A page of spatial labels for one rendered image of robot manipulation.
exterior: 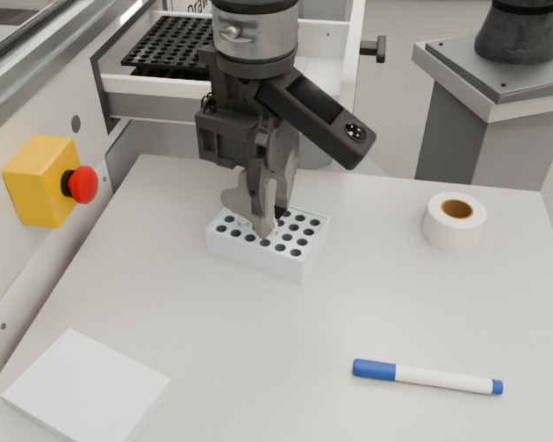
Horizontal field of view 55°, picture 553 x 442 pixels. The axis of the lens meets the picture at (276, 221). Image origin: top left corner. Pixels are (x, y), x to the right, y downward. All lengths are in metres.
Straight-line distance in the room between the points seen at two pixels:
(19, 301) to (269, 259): 0.27
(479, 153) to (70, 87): 0.77
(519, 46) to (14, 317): 0.93
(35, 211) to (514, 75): 0.83
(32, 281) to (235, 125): 0.30
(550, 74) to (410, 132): 1.35
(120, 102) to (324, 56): 0.35
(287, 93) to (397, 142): 1.84
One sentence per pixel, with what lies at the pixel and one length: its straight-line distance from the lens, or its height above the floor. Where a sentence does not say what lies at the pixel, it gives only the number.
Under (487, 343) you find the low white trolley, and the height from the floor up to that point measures 0.76.
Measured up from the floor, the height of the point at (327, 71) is 0.84.
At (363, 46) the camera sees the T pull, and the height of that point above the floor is 0.91.
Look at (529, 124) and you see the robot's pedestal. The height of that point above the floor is 0.67.
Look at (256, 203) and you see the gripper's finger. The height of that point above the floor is 0.87.
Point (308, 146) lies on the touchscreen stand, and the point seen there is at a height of 0.16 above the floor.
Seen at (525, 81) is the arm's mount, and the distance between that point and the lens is 1.07.
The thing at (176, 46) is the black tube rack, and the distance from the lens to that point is 0.83.
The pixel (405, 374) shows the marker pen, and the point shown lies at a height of 0.77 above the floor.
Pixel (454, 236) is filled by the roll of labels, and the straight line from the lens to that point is 0.67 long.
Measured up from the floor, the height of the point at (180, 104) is 0.86.
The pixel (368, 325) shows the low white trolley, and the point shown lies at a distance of 0.58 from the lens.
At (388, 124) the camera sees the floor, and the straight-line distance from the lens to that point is 2.43.
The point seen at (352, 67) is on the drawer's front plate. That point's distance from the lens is 0.68.
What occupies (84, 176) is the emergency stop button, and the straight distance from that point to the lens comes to 0.58.
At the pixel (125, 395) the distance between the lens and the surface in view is 0.53.
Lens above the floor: 1.21
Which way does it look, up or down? 41 degrees down
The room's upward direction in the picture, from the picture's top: straight up
